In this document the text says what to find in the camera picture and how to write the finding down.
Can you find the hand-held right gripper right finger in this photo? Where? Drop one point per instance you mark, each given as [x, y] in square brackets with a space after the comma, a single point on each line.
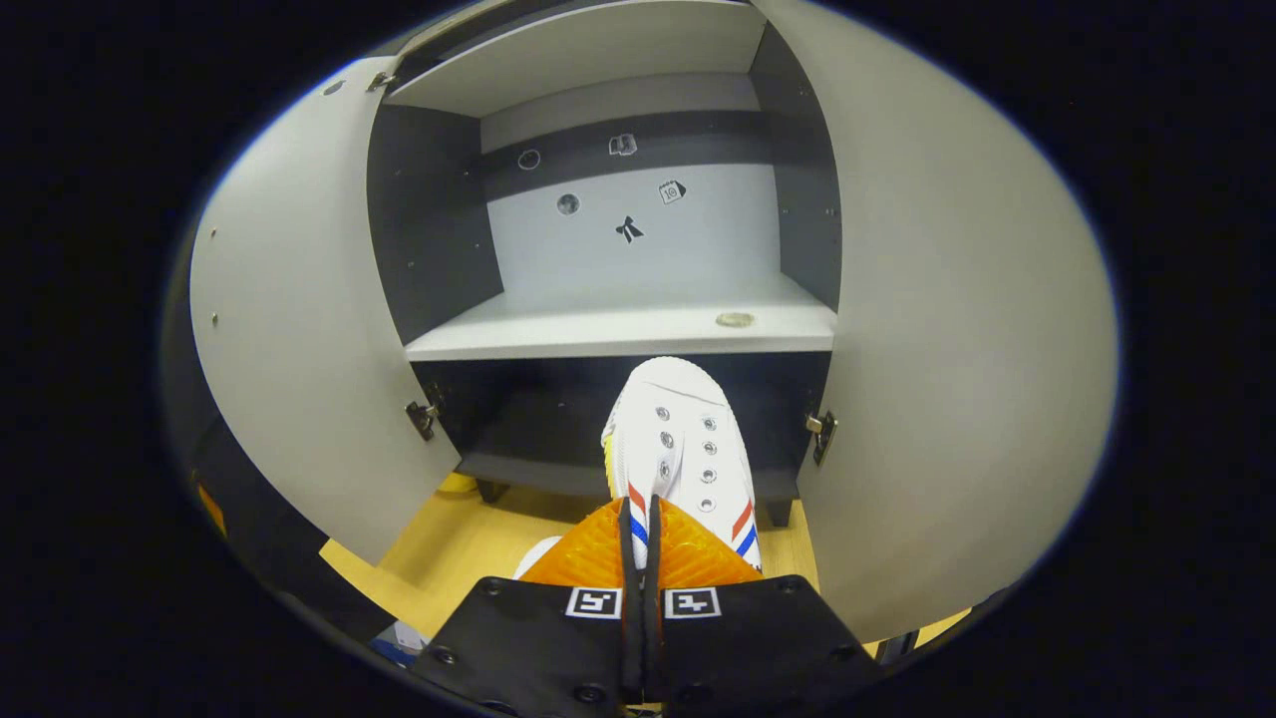
[758, 638]

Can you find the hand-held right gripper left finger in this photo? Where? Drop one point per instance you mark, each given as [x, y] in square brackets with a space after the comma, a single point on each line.
[538, 638]

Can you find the white striped canvas shoe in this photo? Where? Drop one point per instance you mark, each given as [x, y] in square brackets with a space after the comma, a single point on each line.
[688, 399]
[538, 558]

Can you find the white cabinet door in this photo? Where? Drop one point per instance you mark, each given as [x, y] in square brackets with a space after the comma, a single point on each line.
[309, 329]
[957, 349]

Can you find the white and grey shoe cabinet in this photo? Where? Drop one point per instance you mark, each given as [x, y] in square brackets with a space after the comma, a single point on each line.
[638, 269]

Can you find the blue and white box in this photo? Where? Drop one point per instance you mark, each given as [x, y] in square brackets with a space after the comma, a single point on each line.
[401, 643]

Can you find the small round shelf disc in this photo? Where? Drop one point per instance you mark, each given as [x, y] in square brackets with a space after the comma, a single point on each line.
[735, 319]

